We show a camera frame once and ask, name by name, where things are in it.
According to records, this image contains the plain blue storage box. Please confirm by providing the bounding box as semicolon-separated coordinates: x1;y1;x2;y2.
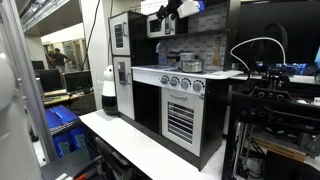
44;108;65;131
49;104;80;125

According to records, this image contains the black cable loop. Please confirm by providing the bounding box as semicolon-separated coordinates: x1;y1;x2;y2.
263;22;290;68

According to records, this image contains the large black screen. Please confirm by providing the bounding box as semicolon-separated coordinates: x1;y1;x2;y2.
237;0;320;66

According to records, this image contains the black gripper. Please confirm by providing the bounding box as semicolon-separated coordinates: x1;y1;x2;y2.
155;0;184;22

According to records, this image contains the black white toy kitchen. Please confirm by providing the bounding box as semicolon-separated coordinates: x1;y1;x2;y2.
108;0;244;172

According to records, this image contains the black clamp with orange handle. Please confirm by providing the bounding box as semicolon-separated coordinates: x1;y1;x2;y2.
54;154;104;180

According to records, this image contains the wooden office desk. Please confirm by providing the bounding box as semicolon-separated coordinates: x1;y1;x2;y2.
42;88;96;108

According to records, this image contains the person in dark shirt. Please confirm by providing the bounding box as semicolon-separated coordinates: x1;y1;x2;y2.
49;47;73;73

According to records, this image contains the gray overhead tray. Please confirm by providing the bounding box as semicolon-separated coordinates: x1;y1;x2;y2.
19;0;84;37

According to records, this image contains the blue electronics mount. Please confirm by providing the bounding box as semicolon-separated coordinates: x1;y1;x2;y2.
256;62;316;76

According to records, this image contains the white fridge door with dispenser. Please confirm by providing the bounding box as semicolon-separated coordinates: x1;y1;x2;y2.
112;55;135;120

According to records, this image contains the blue box with green label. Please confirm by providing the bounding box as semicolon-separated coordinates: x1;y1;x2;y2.
69;125;90;152
52;133;74;158

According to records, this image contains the small white plastic part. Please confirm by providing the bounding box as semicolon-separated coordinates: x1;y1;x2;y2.
295;98;311;106

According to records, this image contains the white cable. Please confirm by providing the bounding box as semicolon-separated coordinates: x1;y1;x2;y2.
229;36;288;73

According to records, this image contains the gray aluminium frame post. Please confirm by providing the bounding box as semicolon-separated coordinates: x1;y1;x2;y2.
0;0;58;163

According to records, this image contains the gray toy pot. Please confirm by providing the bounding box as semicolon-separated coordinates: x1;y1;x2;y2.
179;50;197;63

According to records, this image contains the wooden spatula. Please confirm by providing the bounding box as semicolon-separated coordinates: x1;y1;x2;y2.
212;35;223;67

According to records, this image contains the silver toy pot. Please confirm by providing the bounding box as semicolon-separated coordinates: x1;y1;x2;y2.
180;59;205;74

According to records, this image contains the wooden board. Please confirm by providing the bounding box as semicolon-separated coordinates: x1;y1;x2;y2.
252;135;308;163

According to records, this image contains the white striped toy oven door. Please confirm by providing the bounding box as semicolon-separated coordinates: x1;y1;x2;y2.
161;87;205;158

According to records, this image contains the black computer monitor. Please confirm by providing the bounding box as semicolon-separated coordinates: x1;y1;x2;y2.
34;68;64;93
63;69;94;94
31;60;46;71

